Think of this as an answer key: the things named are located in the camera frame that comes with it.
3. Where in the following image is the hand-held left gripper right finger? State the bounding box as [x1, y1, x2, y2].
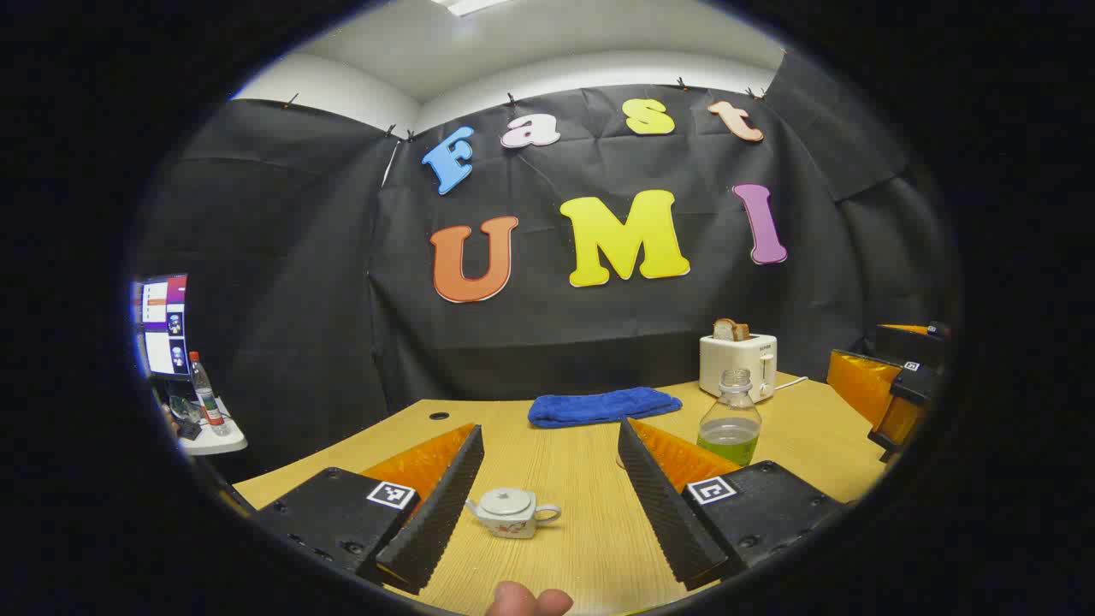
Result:
[618, 417, 848, 591]

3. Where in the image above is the green label water bottle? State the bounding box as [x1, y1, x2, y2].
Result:
[696, 368, 762, 467]

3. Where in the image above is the ceiling light panel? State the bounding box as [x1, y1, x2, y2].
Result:
[432, 0, 514, 18]

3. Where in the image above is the computer monitor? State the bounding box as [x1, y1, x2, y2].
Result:
[133, 274, 191, 380]

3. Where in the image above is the white teacup lid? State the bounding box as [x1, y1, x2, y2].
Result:
[481, 488, 536, 517]

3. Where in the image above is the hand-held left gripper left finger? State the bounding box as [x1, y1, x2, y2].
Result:
[255, 423, 485, 595]

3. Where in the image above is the white ceramic teacup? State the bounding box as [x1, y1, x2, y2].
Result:
[466, 488, 563, 539]

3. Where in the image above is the black backdrop cloth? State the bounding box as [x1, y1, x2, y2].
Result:
[137, 51, 955, 480]

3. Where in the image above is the white toaster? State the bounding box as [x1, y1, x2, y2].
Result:
[699, 332, 778, 403]

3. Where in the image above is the white side table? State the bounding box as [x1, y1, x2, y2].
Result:
[175, 398, 249, 456]

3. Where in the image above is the blue towel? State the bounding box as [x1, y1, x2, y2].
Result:
[528, 387, 684, 429]

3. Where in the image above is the red cap plastic bottle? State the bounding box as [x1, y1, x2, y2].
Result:
[189, 351, 230, 433]

